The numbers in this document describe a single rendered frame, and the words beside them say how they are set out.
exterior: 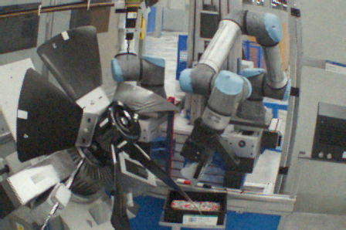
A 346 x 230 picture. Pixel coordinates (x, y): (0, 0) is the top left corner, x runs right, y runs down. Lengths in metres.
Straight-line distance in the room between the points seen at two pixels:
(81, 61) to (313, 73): 1.98
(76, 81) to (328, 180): 2.33
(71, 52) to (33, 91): 0.30
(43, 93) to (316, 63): 2.21
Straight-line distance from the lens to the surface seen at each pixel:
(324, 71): 2.79
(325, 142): 1.36
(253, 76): 1.80
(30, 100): 0.87
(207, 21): 1.93
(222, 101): 1.10
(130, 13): 1.09
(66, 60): 1.13
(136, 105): 1.23
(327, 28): 2.78
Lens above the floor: 1.52
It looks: 15 degrees down
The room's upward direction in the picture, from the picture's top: 3 degrees clockwise
